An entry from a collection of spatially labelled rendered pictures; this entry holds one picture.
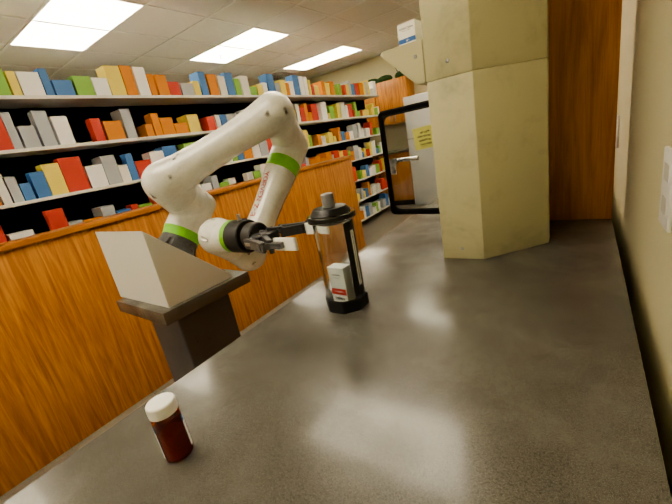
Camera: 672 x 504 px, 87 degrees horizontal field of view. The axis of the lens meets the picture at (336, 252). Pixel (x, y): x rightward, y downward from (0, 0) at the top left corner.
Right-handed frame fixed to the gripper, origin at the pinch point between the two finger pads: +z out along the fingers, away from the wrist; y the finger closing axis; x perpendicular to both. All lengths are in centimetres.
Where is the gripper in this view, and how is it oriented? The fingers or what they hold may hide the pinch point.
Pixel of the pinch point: (307, 235)
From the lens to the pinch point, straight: 84.4
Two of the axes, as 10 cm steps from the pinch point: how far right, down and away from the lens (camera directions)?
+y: 5.5, -3.5, 7.6
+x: 1.9, 9.4, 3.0
